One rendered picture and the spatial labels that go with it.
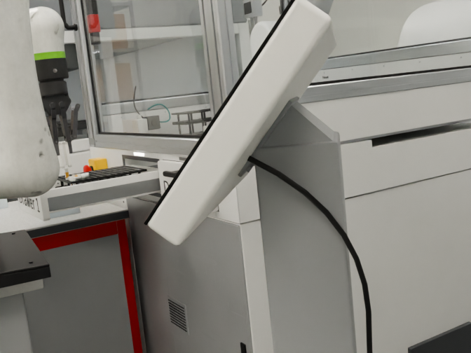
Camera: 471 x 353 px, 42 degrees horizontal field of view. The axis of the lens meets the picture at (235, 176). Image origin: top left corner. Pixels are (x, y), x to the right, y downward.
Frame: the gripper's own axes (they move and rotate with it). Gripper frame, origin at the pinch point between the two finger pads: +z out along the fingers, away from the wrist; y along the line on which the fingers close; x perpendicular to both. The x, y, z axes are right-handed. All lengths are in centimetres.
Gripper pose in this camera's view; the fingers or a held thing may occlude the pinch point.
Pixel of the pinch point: (64, 155)
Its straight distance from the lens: 176.4
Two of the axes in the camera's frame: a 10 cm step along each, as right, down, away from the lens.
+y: -8.5, 1.8, -5.0
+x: 5.2, 0.7, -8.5
